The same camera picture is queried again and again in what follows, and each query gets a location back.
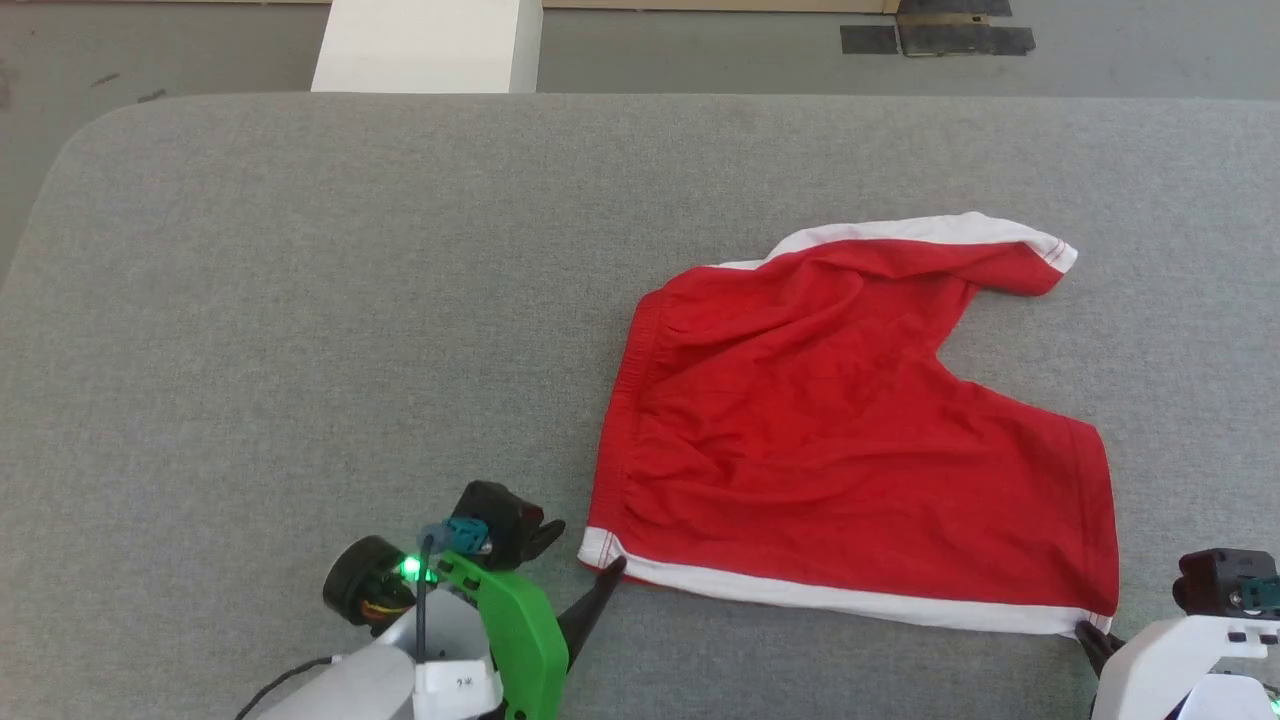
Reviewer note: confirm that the red shorts with white trim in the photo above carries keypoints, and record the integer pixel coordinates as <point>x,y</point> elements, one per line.
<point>820,450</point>

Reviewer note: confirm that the white box pedestal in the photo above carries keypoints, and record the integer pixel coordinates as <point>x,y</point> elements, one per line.
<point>425,45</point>

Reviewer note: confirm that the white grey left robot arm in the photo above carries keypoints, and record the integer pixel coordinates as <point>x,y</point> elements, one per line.
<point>340,695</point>

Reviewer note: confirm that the green white left gripper body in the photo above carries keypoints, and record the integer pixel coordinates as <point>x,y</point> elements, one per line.
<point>520,640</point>

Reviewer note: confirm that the small dark floor plate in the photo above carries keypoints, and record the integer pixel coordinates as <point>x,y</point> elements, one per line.
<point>868,40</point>

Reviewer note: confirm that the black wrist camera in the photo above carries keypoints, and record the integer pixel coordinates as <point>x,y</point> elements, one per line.
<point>1220,580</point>
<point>500,520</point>

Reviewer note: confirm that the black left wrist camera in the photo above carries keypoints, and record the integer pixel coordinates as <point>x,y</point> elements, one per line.
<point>500,520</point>

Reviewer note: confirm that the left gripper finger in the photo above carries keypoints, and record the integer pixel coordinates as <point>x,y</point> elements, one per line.
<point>592,615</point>

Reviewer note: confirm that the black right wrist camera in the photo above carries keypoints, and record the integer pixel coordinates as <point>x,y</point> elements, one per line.
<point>1220,580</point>

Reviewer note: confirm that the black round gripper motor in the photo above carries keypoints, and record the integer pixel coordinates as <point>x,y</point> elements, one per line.
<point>355,585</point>

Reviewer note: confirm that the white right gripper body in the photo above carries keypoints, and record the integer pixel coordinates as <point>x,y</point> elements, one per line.
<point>1170,670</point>

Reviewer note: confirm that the long dark floor plate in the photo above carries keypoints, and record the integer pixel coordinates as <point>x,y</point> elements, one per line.
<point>965,41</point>

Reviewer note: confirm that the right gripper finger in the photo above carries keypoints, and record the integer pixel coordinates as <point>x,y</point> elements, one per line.
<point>1098,645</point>

